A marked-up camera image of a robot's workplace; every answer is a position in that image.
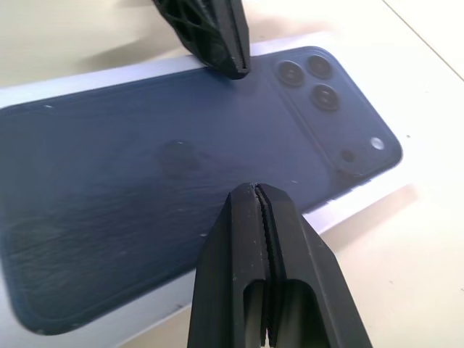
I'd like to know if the white phone box base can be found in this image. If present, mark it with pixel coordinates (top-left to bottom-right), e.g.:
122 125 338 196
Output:
0 36 416 348

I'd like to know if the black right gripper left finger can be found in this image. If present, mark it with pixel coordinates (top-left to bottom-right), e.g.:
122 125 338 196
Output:
187 182 268 348

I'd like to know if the dark blue phone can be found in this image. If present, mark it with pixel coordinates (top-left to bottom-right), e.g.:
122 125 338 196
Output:
0 45 405 326

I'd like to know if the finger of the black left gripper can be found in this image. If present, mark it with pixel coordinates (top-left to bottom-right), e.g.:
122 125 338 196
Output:
152 0 245 80
205 0 252 74

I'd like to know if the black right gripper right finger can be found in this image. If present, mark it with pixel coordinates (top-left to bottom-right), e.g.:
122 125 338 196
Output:
257 183 375 348

